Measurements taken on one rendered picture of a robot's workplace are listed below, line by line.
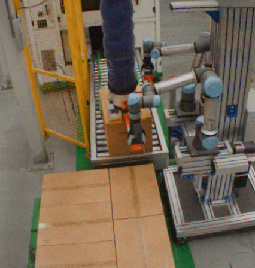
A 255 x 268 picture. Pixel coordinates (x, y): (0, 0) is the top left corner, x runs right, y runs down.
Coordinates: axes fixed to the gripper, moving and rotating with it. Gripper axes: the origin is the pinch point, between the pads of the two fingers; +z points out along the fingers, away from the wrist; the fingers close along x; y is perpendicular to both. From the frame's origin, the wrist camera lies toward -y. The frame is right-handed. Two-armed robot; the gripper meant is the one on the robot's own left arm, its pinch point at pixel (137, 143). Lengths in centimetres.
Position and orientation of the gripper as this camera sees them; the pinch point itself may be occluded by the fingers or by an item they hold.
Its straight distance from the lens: 227.4
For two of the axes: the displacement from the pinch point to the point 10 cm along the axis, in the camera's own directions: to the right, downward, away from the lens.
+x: -9.9, 1.3, -0.7
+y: -1.3, -6.0, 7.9
